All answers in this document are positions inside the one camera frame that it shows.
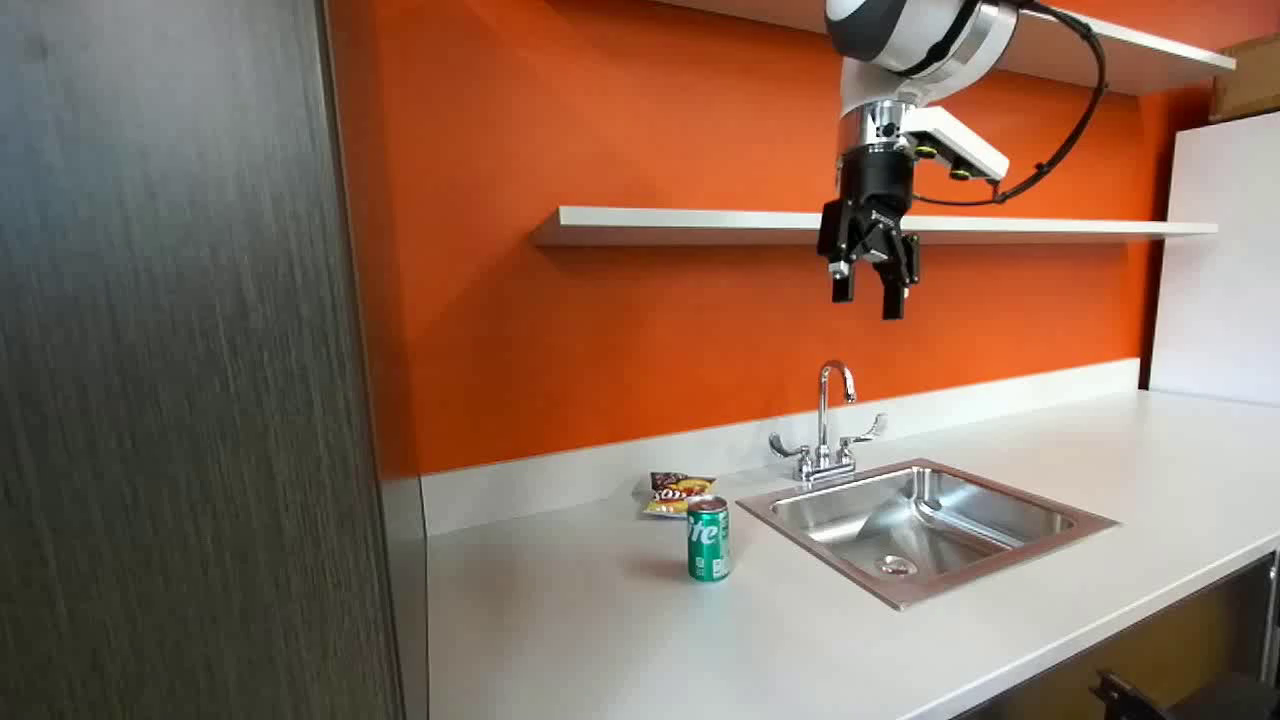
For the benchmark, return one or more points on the green soda can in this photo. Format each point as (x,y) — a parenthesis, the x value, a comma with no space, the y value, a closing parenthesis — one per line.
(708,545)

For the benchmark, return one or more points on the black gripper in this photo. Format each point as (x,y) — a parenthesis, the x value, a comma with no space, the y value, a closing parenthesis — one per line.
(872,187)

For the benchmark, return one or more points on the brown cardboard box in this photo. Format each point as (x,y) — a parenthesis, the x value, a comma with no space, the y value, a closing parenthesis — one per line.
(1250,82)

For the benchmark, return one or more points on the chrome sink faucet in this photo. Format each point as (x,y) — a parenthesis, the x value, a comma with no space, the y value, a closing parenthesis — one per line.
(825,429)

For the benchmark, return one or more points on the yellow red snack bag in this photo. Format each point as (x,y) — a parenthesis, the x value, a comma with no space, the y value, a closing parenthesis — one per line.
(673,490)

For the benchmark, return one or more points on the stainless steel sink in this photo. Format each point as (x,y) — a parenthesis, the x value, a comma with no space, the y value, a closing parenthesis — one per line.
(934,533)

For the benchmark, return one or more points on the long white wall shelf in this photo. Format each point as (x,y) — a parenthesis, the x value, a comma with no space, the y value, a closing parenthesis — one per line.
(666,225)

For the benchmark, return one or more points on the white appliance side panel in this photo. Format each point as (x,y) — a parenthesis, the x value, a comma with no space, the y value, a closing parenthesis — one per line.
(1222,267)

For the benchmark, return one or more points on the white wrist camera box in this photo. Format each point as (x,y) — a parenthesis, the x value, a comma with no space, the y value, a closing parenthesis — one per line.
(961,147)

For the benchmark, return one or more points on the dark wood cabinet panel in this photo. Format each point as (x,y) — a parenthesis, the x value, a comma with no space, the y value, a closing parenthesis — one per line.
(172,372)

